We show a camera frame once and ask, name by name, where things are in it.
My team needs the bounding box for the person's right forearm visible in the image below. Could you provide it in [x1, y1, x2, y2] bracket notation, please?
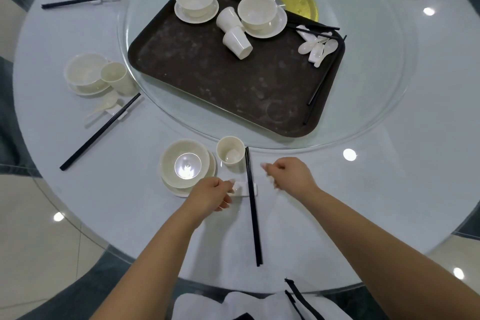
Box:
[307, 188, 480, 320]

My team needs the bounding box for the person's left hand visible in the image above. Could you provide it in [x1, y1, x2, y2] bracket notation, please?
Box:
[181, 177, 236, 230]

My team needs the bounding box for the bunch of black chopsticks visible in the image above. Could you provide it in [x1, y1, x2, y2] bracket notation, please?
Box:
[286, 21, 348, 126]

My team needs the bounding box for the placed white spoon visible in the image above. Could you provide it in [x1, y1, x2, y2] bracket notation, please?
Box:
[86, 92, 120, 119]

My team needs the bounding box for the person's left forearm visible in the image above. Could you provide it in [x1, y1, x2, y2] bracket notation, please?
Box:
[89, 214, 203, 320]

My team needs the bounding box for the black tray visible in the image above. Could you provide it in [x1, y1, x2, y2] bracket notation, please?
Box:
[127, 0, 347, 139]

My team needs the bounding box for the person's right hand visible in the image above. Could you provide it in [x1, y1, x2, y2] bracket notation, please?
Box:
[260, 157, 323, 201]

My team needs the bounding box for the black dangling strap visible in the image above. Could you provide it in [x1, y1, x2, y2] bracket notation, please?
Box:
[284, 277, 325, 320]

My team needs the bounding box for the gold turntable base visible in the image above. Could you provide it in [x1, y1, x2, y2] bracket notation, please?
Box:
[228, 0, 320, 24]

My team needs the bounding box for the person's white shirt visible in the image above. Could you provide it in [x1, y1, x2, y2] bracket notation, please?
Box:
[170, 290, 327, 320]

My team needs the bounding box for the heap of small white pieces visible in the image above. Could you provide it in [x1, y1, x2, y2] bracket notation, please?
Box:
[296, 24, 340, 69]

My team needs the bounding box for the glass lazy susan turntable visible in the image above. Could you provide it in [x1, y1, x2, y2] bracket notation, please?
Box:
[116, 0, 418, 151]

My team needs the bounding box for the white round table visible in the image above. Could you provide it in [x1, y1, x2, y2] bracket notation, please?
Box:
[13, 0, 480, 294]

